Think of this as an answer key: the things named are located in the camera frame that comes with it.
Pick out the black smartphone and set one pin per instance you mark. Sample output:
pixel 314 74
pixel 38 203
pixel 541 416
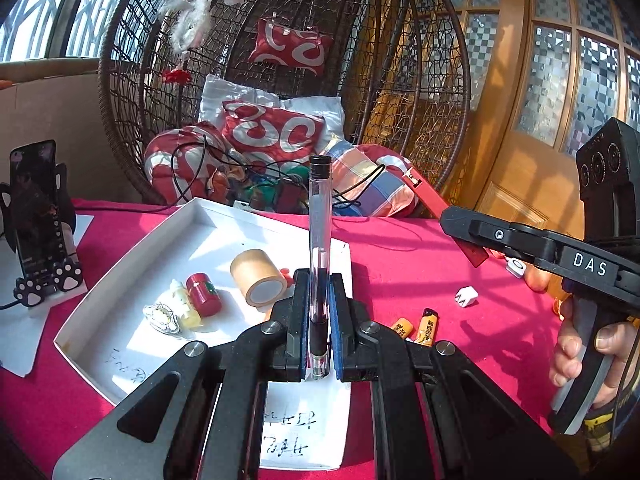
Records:
pixel 35 200

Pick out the white square device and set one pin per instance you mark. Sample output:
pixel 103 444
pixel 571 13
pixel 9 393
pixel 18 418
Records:
pixel 515 267

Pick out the person's right hand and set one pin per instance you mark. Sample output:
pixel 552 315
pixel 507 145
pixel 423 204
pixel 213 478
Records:
pixel 617 355

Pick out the white cardboard box tray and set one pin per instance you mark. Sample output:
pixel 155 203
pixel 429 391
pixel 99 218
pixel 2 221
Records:
pixel 200 245

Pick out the brown cardboard panel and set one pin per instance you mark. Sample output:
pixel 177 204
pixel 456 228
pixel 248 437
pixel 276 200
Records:
pixel 60 125

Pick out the white charger plug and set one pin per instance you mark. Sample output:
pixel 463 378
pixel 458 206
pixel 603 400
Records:
pixel 466 297

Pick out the red slim rectangular case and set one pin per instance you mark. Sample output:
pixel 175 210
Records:
pixel 430 197

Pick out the small pale yellow bottle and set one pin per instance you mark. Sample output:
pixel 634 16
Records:
pixel 185 307

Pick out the round red patterned cushion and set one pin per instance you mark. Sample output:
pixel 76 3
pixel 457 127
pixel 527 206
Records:
pixel 165 155

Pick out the flat red patterned cushion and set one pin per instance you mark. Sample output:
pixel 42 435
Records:
pixel 270 132

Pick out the white cat-shaped clip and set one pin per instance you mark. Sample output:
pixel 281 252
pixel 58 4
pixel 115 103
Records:
pixel 160 319

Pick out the small red bottle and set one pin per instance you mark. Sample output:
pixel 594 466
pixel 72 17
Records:
pixel 204 295

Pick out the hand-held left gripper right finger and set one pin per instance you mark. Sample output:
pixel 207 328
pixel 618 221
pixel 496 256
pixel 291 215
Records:
pixel 339 330

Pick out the green cloth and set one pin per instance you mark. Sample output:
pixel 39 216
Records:
pixel 265 192

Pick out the dark wicker hanging chair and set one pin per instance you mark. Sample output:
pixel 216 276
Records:
pixel 425 60

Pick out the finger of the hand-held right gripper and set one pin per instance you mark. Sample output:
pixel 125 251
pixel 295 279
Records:
pixel 490 232

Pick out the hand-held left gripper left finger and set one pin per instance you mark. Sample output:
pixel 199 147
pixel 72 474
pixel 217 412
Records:
pixel 299 330

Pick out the small red patterned cushion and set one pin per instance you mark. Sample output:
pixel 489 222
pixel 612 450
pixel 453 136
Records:
pixel 290 45

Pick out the brown tape roll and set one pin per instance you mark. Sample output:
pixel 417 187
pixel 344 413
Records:
pixel 255 272

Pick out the wooden door with glass panes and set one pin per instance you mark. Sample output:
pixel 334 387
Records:
pixel 500 170

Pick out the clear plastic pen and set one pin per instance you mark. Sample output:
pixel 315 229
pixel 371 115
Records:
pixel 320 210

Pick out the arched window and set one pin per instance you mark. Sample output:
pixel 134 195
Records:
pixel 50 5

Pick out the black cat-paw phone holder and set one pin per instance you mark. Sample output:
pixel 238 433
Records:
pixel 70 270

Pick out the white pillow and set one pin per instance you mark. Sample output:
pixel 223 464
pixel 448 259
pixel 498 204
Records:
pixel 215 95

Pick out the plaid pillow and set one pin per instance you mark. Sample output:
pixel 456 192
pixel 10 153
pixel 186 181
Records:
pixel 360 175

